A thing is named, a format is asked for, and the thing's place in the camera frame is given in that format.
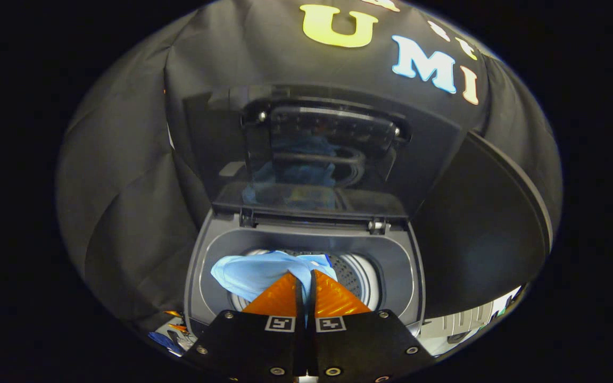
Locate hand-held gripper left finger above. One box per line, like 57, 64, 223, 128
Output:
181, 271, 307, 381

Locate grey cabinet with dark top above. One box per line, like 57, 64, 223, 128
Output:
413, 130, 554, 356

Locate dark washing machine lid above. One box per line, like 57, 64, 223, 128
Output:
184, 85, 469, 224

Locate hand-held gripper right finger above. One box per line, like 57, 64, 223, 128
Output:
309, 269, 435, 381

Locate light blue polo shirt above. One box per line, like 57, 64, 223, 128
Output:
211, 251, 339, 304

